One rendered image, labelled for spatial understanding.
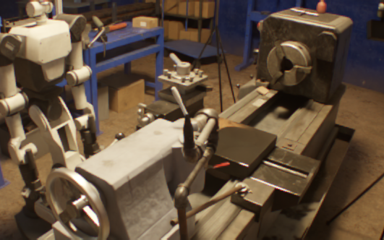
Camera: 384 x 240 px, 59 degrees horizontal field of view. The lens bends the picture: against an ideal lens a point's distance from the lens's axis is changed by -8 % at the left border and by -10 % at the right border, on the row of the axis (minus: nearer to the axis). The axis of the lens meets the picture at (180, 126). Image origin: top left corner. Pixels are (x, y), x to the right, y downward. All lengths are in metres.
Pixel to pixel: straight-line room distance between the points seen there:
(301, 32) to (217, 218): 1.40
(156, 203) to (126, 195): 0.13
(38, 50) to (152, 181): 0.87
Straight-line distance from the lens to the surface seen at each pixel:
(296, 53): 2.17
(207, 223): 1.31
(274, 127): 2.25
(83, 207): 0.96
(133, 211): 1.01
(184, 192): 0.90
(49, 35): 1.71
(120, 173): 0.96
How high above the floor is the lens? 1.70
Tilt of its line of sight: 27 degrees down
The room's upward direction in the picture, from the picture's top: 2 degrees clockwise
